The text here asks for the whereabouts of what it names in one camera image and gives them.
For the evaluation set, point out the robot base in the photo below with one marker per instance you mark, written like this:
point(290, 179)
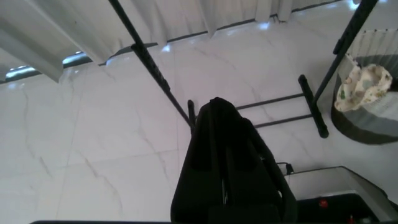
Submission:
point(317, 186)

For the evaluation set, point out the cream printed garment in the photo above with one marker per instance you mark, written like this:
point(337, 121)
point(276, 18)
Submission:
point(363, 87)

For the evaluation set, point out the white laundry basket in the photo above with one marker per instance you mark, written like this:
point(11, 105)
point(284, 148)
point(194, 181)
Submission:
point(370, 124)

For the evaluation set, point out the black garment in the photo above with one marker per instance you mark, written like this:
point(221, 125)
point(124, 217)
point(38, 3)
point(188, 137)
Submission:
point(224, 112)

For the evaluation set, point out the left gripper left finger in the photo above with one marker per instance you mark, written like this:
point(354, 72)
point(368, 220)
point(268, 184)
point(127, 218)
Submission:
point(192, 193)

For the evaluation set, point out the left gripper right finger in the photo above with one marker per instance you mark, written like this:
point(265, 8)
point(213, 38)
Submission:
point(248, 193)

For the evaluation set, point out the black clothes rack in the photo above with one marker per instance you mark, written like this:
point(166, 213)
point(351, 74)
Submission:
point(313, 105)

